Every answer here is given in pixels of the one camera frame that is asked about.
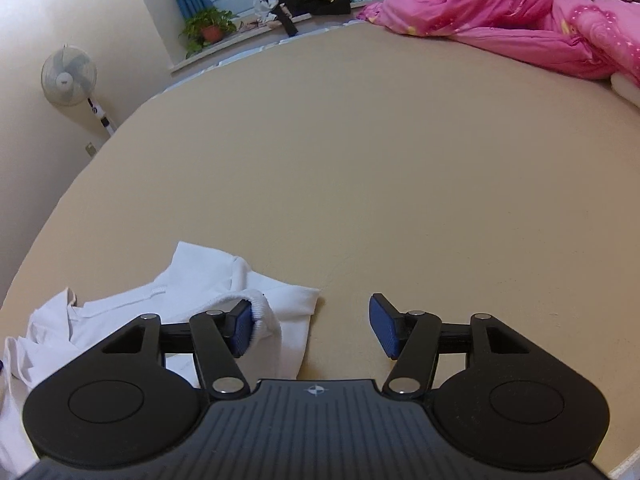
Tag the pink quilt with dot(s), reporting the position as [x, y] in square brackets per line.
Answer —
[500, 5]

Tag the bed with beige sheet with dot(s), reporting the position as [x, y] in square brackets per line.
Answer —
[350, 160]

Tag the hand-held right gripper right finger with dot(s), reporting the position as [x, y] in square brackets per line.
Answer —
[382, 327]

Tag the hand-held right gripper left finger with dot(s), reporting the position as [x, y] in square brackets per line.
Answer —
[241, 330]

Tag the white hooded sweatshirt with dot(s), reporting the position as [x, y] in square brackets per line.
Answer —
[200, 280]

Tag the potted green plant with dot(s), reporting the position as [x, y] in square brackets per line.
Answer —
[210, 27]

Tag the white pillow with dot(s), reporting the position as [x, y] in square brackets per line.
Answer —
[629, 91]

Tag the white standing fan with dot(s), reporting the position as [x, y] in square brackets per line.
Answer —
[67, 76]

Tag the wall outlet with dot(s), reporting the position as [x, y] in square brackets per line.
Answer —
[90, 149]

